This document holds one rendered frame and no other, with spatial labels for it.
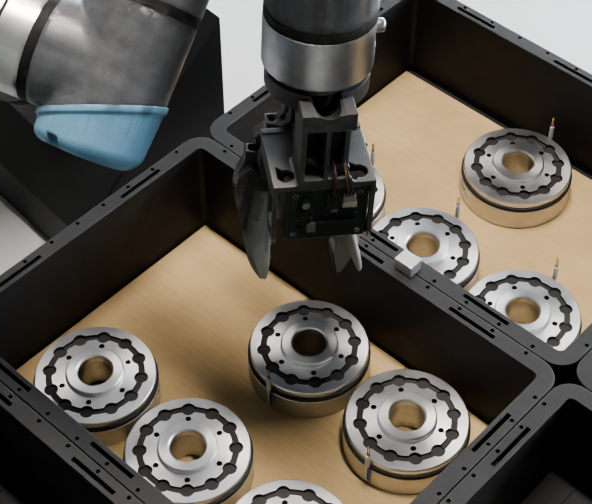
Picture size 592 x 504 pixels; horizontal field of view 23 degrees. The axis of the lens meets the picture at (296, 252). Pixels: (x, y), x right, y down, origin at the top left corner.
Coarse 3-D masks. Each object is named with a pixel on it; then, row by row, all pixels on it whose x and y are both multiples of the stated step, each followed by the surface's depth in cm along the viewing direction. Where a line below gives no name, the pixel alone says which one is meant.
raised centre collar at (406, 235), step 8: (408, 232) 131; (416, 232) 131; (424, 232) 131; (432, 232) 131; (440, 232) 131; (400, 240) 130; (408, 240) 131; (440, 240) 130; (448, 240) 130; (440, 248) 129; (448, 248) 129; (432, 256) 129; (440, 256) 129; (432, 264) 128
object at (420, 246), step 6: (414, 240) 131; (420, 240) 132; (426, 240) 131; (432, 240) 131; (408, 246) 131; (414, 246) 132; (420, 246) 132; (426, 246) 132; (432, 246) 131; (414, 252) 133; (420, 252) 133; (426, 252) 133; (432, 252) 132
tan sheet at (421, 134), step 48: (384, 96) 148; (432, 96) 148; (384, 144) 143; (432, 144) 143; (432, 192) 139; (576, 192) 139; (480, 240) 135; (528, 240) 135; (576, 240) 135; (576, 288) 131
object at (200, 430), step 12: (168, 432) 116; (180, 432) 117; (192, 432) 117; (204, 432) 116; (168, 444) 116; (216, 444) 116; (168, 456) 115; (204, 456) 115; (216, 456) 115; (168, 468) 115; (180, 468) 114; (192, 468) 114; (204, 468) 115
